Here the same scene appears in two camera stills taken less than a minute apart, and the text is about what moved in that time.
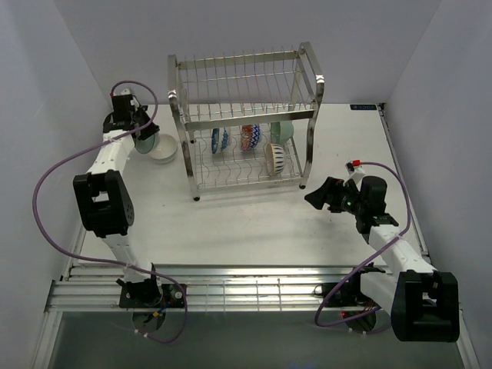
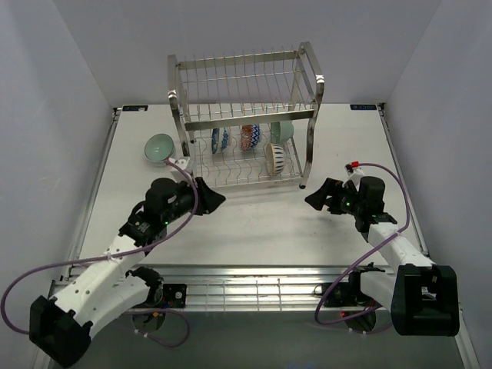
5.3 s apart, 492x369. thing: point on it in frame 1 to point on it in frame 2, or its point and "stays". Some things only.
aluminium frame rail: x=208 y=288 stays
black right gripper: x=330 y=194 stays
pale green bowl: x=280 y=131 stays
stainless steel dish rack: x=244 y=118 stays
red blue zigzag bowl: x=250 y=136 stays
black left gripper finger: x=147 y=131 to x=201 y=184
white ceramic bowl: x=166 y=150 to x=154 y=162
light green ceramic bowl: x=144 y=146 to x=158 y=147
